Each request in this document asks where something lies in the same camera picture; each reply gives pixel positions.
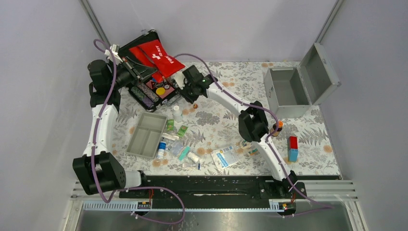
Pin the bandage roll packet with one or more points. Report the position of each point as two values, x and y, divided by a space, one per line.
249 148

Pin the white pill bottle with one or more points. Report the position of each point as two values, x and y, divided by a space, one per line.
177 113

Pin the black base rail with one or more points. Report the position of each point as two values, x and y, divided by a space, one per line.
216 192

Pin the red first aid pouch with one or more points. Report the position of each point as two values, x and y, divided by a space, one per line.
152 54

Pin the black poker chip case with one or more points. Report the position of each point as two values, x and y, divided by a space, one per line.
149 94

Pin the grey metal box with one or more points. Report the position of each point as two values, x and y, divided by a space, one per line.
292 90

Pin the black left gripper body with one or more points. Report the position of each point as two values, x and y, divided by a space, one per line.
127 73

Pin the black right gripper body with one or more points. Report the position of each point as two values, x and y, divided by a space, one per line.
188 93

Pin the white blue-label bottle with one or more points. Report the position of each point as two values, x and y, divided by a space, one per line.
161 150

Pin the floral table mat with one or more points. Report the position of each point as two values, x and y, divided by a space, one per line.
211 126

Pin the green sachet upper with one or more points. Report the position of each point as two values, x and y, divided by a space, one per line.
170 125

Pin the blue white gauze packet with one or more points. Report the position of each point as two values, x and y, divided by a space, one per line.
225 157

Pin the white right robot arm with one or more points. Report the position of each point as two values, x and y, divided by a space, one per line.
252 121

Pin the clear syringe packet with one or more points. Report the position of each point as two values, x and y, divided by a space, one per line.
191 166

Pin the white bandage roll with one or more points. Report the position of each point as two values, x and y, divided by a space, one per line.
193 157

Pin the brown orange-capped bottle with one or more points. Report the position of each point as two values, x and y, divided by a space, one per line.
276 129

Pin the grey plastic tray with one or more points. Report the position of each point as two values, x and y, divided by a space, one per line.
148 132

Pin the green sachet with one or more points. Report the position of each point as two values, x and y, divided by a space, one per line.
182 130
170 125

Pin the green sachet lower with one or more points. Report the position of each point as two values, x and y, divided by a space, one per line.
182 130

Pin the teal strip packet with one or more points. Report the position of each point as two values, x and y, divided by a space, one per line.
184 153

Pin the red blue box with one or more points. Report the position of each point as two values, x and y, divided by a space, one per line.
292 149

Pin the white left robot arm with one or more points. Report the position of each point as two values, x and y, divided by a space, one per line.
97 169

